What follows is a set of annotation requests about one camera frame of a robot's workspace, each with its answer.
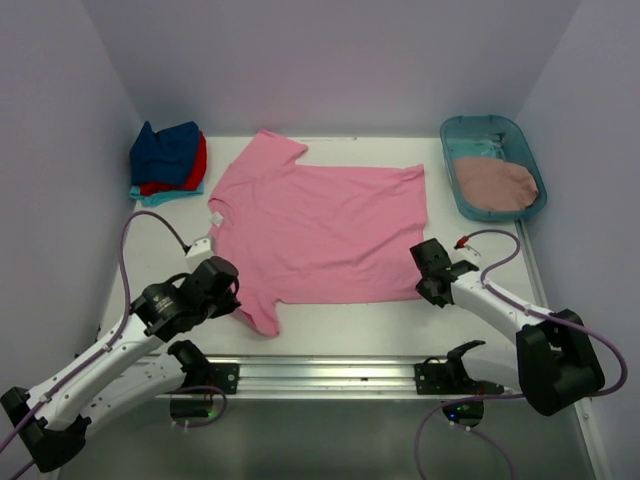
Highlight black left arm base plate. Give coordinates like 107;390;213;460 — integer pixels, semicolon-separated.
204;363;240;395

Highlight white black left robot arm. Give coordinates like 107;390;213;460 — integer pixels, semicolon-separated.
1;256;240;473

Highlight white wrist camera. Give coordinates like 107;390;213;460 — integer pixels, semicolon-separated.
184;236;214;272
454;235;481;264

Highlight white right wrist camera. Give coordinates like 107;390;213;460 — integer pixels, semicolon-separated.
454;235;481;264

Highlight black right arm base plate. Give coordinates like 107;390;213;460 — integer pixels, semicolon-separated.
413;357;505;396

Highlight folded red t-shirt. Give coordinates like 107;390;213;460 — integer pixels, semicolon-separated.
139;133;207;197

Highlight folded blue t-shirt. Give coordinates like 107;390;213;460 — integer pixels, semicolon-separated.
129;121;200;186

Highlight aluminium mounting rail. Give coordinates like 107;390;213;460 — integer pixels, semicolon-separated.
206;355;515;400

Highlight pink t-shirt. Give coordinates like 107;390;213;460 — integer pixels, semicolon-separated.
209;130;428;337

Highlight folded teal t-shirt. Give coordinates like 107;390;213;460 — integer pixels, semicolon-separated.
129;182;204;208

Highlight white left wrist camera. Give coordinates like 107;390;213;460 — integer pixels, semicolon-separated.
184;236;214;272

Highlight salmon pink cloth in bin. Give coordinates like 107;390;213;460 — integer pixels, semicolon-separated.
453;157;539;212

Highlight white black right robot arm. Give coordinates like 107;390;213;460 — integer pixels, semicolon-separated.
410;239;605;416

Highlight teal plastic bin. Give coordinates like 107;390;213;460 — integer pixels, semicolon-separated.
439;115;547;223

